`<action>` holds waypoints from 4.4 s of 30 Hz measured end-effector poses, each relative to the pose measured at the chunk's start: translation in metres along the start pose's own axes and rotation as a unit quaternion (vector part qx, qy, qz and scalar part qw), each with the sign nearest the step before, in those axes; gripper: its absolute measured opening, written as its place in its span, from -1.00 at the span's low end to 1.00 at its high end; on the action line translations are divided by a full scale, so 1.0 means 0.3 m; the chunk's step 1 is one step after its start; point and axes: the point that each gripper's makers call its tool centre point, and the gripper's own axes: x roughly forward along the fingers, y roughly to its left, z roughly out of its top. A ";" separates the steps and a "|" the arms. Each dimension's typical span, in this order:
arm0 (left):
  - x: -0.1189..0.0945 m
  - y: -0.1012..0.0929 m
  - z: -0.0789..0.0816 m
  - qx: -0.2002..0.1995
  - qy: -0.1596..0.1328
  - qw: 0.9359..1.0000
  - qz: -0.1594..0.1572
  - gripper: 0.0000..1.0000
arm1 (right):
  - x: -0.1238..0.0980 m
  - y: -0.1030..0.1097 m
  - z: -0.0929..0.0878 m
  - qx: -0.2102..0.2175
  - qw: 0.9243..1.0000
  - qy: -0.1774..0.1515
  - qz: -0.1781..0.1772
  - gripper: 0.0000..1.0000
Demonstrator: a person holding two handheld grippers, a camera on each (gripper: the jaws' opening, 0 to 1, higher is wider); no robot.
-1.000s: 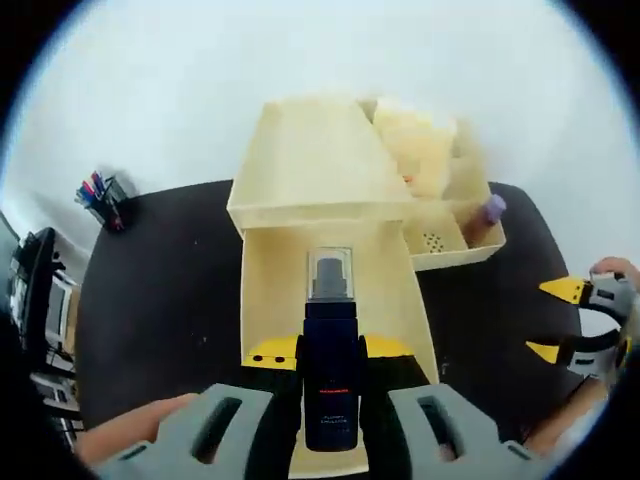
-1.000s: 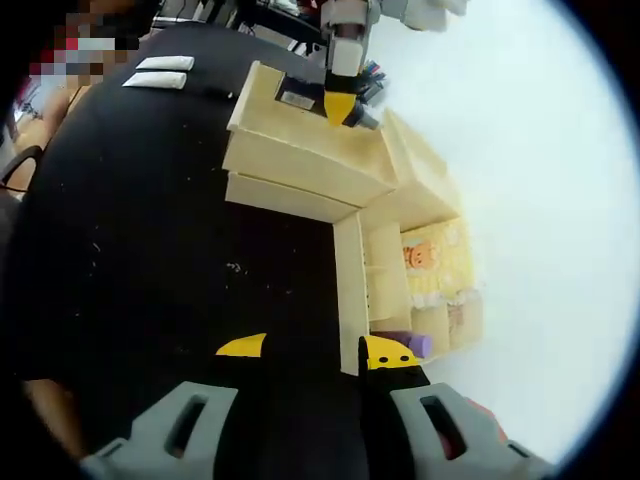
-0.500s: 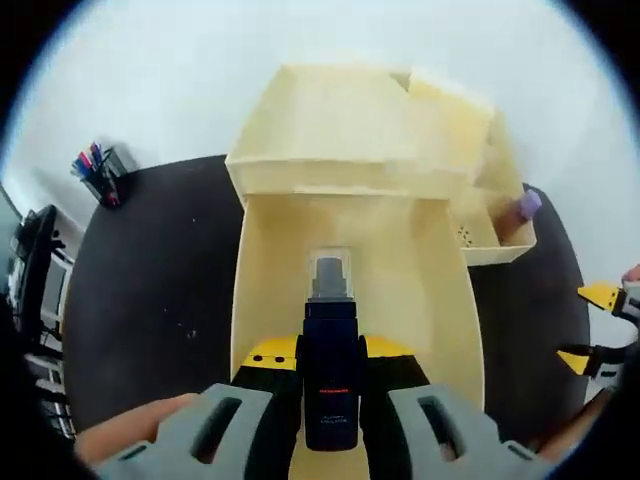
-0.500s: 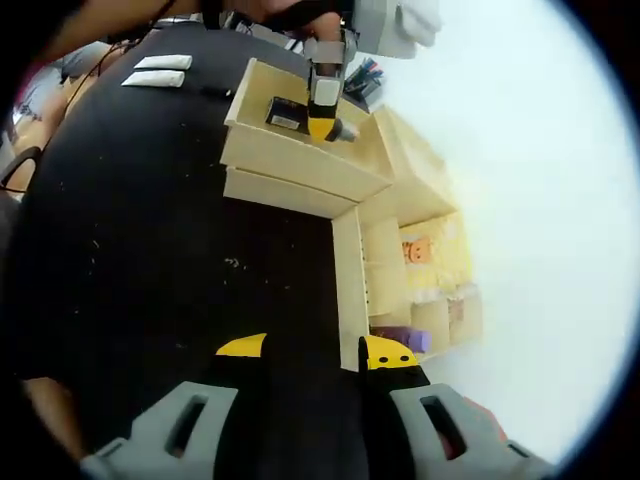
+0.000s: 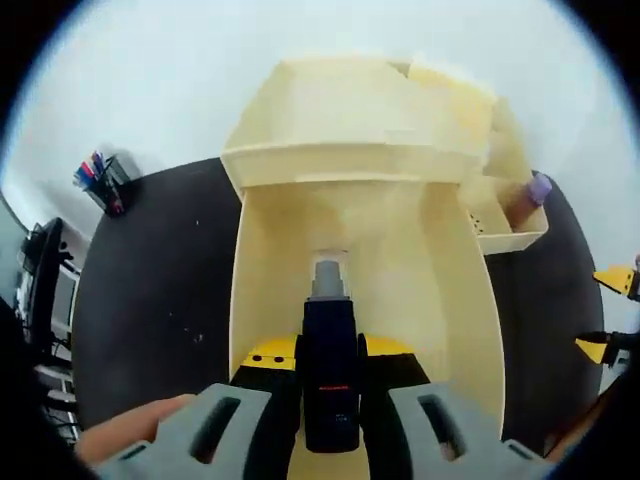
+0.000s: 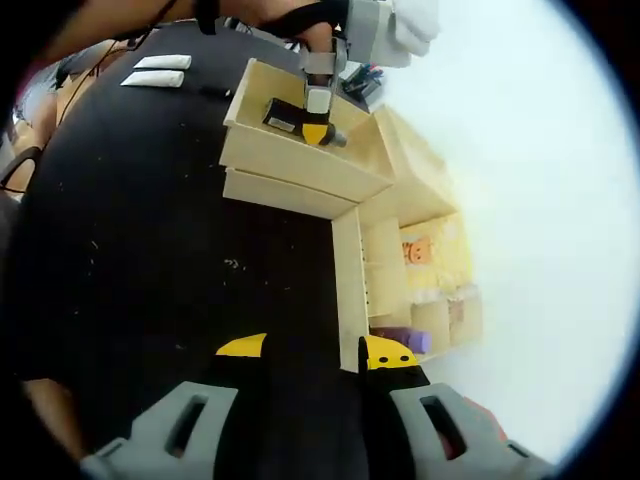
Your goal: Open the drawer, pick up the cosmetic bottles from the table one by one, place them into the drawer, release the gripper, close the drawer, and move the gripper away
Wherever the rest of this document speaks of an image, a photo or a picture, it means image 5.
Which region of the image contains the cream drawer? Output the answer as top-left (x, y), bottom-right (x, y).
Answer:
top-left (227, 177), bottom-right (506, 480)

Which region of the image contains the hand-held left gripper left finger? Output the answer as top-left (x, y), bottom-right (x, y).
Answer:
top-left (99, 335), bottom-right (301, 480)

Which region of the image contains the black office chair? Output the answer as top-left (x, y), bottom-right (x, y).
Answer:
top-left (17, 216), bottom-right (79, 354)

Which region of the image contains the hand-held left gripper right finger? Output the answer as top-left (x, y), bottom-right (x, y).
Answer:
top-left (357, 335), bottom-right (554, 480)

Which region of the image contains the purple cosmetic bottle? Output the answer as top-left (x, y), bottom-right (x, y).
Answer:
top-left (508, 171), bottom-right (554, 227)

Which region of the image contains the person's left hand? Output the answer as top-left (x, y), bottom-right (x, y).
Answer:
top-left (73, 393), bottom-right (197, 470)

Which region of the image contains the dark blue cosmetic spray bottle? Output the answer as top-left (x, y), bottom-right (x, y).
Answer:
top-left (298, 248), bottom-right (365, 452)

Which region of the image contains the black mesh pen holder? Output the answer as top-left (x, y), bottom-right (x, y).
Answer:
top-left (72, 148), bottom-right (145, 217)

